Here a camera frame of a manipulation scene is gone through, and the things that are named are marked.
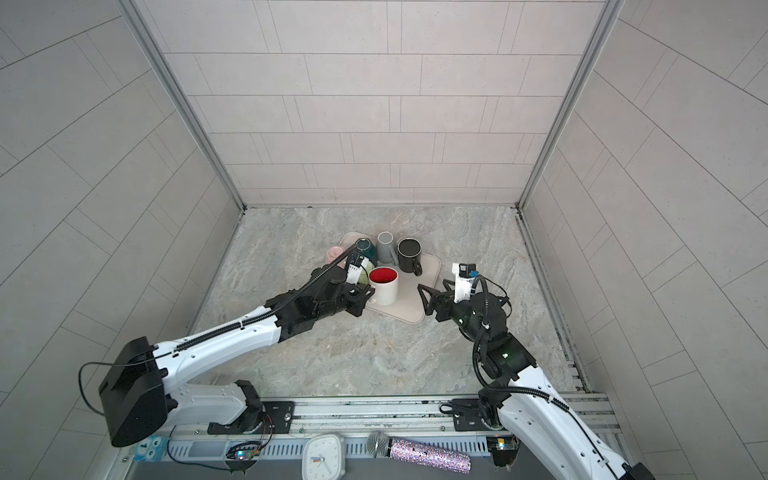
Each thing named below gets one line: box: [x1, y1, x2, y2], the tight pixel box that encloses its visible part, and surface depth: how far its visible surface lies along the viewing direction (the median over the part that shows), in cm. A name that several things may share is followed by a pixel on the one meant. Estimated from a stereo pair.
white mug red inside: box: [368, 266, 399, 306], surface depth 79 cm
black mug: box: [397, 237, 423, 277], surface depth 96 cm
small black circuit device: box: [486, 434, 521, 467], surface depth 69 cm
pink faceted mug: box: [326, 246, 345, 263], surface depth 92 cm
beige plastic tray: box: [339, 232, 441, 324], surface depth 95 cm
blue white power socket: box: [133, 435, 168, 463], surface depth 66 cm
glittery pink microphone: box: [367, 432, 472, 475], surface depth 65 cm
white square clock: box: [302, 434, 345, 480], surface depth 64 cm
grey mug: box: [376, 231, 399, 267], surface depth 96 cm
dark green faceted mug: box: [356, 237, 377, 267], surface depth 95 cm
